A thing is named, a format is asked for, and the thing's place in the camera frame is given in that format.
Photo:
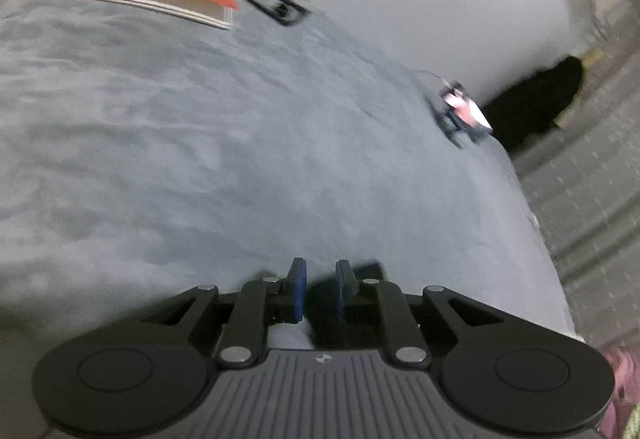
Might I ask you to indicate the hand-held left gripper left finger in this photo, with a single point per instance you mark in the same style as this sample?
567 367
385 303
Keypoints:
298 289

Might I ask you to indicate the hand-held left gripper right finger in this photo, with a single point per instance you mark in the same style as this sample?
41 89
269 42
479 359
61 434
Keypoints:
342 289

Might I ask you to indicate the cream and black sweatshirt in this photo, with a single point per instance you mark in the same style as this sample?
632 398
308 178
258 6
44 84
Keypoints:
325 314

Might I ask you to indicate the blue phone stand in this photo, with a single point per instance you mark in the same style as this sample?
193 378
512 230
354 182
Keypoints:
452 125

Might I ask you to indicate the smartphone with lit screen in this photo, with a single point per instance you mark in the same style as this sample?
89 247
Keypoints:
467 109

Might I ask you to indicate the grey star-patterned curtain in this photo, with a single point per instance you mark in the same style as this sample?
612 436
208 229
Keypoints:
590 199

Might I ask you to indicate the black hanging coat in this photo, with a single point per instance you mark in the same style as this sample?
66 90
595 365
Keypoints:
535 104

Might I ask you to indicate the black rectangular clip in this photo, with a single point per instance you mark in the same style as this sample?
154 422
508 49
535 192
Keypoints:
281 11

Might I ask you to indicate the beige hanging bag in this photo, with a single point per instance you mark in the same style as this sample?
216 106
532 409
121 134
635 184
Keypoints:
567 116

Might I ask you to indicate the purple folded quilt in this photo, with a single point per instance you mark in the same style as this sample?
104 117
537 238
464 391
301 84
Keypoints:
622 369

